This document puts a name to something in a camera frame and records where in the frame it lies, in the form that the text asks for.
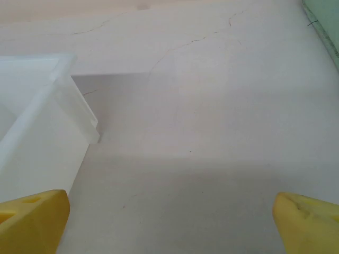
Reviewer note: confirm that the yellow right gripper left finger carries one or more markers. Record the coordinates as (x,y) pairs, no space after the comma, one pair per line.
(31,225)

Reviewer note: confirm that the white plastic bin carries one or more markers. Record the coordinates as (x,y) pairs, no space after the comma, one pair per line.
(39,148)

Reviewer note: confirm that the pale green mat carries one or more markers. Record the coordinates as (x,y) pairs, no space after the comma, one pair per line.
(328,16)

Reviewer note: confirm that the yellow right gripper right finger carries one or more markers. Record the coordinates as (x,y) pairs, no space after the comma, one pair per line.
(310,227)

